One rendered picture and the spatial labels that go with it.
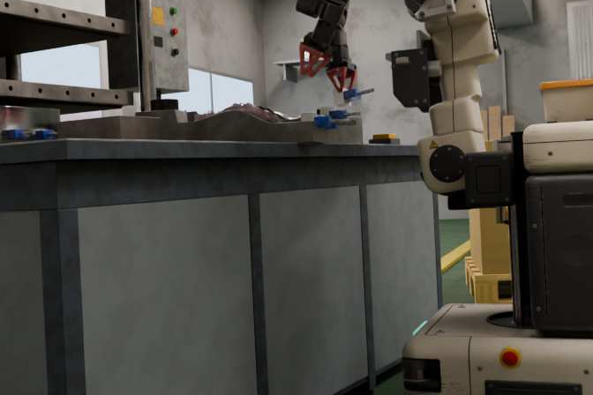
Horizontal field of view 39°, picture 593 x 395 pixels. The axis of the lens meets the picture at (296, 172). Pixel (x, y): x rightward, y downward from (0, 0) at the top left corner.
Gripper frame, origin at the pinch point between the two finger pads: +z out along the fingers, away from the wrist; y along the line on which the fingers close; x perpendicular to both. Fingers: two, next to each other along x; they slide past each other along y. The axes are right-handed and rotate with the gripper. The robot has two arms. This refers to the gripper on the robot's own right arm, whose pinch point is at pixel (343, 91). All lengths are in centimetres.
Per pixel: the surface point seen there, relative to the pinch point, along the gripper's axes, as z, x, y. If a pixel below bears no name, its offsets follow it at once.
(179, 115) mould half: 12, -25, 53
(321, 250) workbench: 51, -3, 20
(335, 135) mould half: 15.8, -0.1, 9.2
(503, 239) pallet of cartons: 38, -10, -185
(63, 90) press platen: -10, -78, 44
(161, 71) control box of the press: -30, -82, -12
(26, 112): 0, -78, 59
